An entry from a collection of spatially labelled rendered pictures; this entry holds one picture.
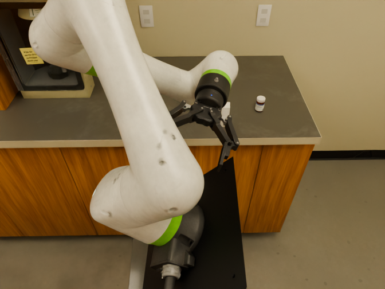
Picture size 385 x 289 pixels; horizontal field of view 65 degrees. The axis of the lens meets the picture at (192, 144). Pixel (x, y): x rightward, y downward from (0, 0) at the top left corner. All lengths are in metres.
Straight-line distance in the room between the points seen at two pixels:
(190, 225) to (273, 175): 0.88
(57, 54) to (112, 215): 0.38
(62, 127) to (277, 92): 1.02
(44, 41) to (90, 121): 0.72
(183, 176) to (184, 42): 1.37
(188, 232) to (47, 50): 0.52
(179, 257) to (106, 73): 0.42
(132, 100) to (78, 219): 1.41
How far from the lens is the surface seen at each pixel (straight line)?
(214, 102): 0.79
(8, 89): 1.70
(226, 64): 0.89
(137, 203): 0.57
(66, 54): 0.77
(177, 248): 0.73
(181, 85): 0.93
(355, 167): 2.73
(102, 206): 0.66
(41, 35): 0.76
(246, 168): 1.48
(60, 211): 1.88
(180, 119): 0.74
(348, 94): 2.29
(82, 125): 1.42
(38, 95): 1.65
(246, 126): 1.35
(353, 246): 2.28
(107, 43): 0.60
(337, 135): 2.53
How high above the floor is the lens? 1.82
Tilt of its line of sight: 45 degrees down
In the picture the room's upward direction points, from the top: straight up
